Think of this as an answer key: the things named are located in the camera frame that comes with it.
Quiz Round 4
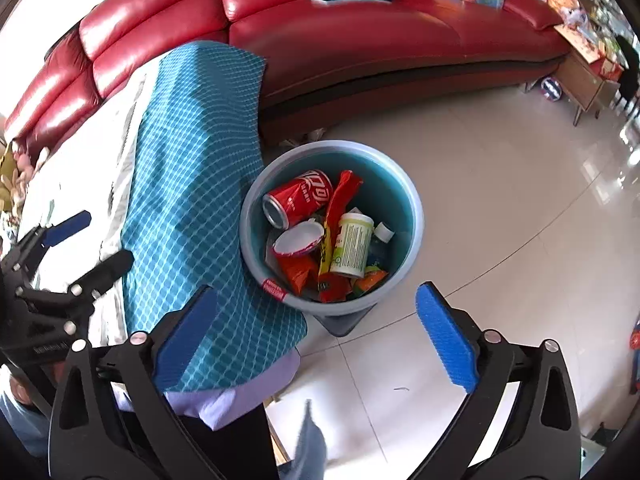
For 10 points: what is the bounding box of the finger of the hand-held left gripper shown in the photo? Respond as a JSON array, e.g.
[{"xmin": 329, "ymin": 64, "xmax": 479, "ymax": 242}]
[
  {"xmin": 30, "ymin": 249, "xmax": 136, "ymax": 311},
  {"xmin": 7, "ymin": 210, "xmax": 93, "ymax": 261}
]

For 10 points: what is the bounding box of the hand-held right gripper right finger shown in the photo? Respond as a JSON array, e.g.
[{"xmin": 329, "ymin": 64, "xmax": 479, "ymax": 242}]
[{"xmin": 407, "ymin": 281, "xmax": 581, "ymax": 480}]

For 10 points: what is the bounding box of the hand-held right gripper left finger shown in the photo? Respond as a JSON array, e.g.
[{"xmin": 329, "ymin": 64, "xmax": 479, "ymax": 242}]
[{"xmin": 47, "ymin": 284, "xmax": 221, "ymax": 480}]

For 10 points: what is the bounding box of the small bottle with white cap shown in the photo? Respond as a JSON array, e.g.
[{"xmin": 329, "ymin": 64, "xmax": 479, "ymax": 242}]
[{"xmin": 367, "ymin": 222, "xmax": 396, "ymax": 270}]

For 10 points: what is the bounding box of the red wrapper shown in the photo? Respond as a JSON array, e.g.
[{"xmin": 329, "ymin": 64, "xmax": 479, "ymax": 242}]
[{"xmin": 277, "ymin": 254, "xmax": 321, "ymax": 295}]

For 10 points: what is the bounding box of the green and white bottle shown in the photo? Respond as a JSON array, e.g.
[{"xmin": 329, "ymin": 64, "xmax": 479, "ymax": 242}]
[{"xmin": 329, "ymin": 212, "xmax": 375, "ymax": 278}]

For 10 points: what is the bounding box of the blue-grey trash bin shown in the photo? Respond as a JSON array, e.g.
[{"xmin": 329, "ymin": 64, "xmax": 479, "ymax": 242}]
[{"xmin": 239, "ymin": 142, "xmax": 425, "ymax": 338}]

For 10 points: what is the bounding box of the red cup with white lid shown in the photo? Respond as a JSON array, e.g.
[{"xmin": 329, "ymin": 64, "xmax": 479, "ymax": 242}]
[{"xmin": 272, "ymin": 221, "xmax": 326, "ymax": 259}]

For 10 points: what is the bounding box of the red snack bag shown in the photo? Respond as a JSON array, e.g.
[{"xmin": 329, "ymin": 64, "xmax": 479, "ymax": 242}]
[{"xmin": 317, "ymin": 170, "xmax": 365, "ymax": 303}]

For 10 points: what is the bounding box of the red soda can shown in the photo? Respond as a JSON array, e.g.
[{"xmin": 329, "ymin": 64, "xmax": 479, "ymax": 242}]
[{"xmin": 262, "ymin": 169, "xmax": 335, "ymax": 228}]

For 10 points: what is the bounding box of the person's left forearm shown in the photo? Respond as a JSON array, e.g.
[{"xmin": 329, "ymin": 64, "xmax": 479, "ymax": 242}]
[{"xmin": 0, "ymin": 372, "xmax": 51, "ymax": 461}]

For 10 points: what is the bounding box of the lilac tablecloth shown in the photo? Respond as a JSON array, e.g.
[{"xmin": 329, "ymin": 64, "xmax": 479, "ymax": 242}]
[{"xmin": 112, "ymin": 347, "xmax": 302, "ymax": 432}]

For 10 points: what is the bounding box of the beige plush toy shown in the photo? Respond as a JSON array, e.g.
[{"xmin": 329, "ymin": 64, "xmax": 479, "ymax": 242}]
[{"xmin": 7, "ymin": 142, "xmax": 51, "ymax": 196}]

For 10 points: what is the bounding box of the patterned blanket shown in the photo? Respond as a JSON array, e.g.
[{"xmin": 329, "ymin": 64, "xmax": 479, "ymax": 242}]
[{"xmin": 0, "ymin": 41, "xmax": 308, "ymax": 396}]

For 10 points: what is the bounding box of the grey cloth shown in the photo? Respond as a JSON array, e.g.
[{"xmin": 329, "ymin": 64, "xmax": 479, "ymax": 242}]
[{"xmin": 277, "ymin": 399, "xmax": 328, "ymax": 480}]

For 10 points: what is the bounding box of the wooden side table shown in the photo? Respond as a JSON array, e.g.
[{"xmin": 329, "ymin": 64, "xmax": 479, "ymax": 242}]
[{"xmin": 552, "ymin": 22, "xmax": 623, "ymax": 127}]

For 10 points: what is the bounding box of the red leather sofa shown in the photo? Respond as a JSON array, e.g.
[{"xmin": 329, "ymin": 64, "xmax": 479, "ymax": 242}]
[{"xmin": 2, "ymin": 0, "xmax": 573, "ymax": 161}]

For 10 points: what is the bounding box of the black chair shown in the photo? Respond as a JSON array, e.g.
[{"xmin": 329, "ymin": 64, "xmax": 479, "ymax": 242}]
[{"xmin": 612, "ymin": 35, "xmax": 640, "ymax": 121}]

